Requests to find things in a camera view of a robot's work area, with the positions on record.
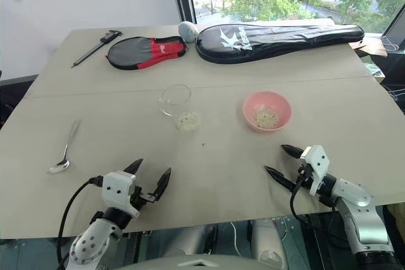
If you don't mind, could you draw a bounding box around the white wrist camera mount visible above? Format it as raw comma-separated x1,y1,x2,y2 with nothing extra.
299,144,330,197
101,171,142,217

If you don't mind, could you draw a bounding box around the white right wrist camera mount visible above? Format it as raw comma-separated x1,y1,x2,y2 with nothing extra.
299,144,330,197

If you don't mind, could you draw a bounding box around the grey rounded robot leg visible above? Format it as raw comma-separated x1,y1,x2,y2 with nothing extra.
251,218,290,269
158,224,219,257

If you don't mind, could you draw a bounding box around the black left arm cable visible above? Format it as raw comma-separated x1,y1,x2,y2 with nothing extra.
56,175,105,266

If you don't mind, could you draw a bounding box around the black badminton racket bag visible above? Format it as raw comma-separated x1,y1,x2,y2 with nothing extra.
195,23,365,63

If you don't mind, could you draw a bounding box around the pink plastic bowl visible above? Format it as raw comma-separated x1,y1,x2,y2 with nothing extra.
242,90,292,132

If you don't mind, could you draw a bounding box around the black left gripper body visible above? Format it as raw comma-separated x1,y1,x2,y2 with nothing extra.
128,184,159,211

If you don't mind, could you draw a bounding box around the black and red paddle case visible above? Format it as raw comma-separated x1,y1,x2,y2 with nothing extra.
105,35,189,71

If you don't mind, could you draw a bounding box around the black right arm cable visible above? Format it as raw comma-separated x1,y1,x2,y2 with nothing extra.
290,168,339,245

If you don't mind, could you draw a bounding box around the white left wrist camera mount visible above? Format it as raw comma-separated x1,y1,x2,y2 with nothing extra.
101,171,142,217

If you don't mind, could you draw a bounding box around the grey round ball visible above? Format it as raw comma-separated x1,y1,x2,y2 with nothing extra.
178,21,199,44

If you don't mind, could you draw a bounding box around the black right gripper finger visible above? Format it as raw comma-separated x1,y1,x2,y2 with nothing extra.
264,164,300,192
280,144,305,159

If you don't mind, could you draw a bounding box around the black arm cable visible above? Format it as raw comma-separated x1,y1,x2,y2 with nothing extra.
56,175,105,266
290,168,339,245

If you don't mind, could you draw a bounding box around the clear glass cup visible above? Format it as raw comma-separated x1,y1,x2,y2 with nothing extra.
157,83,203,133

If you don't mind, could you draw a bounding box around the brown cardboard piece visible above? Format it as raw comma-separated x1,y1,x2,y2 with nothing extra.
347,36,389,58

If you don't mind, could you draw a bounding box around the silver metal spoon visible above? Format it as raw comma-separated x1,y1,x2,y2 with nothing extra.
47,118,82,175

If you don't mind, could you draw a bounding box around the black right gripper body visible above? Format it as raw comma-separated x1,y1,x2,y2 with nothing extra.
296,157,317,192

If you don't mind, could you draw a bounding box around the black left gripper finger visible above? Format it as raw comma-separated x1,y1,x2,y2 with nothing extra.
153,167,173,202
123,158,144,176

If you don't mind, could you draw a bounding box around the thin white cable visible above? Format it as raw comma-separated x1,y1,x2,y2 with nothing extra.
230,221,240,254

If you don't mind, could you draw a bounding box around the black vernier caliper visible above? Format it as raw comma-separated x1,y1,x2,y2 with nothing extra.
71,30,124,68

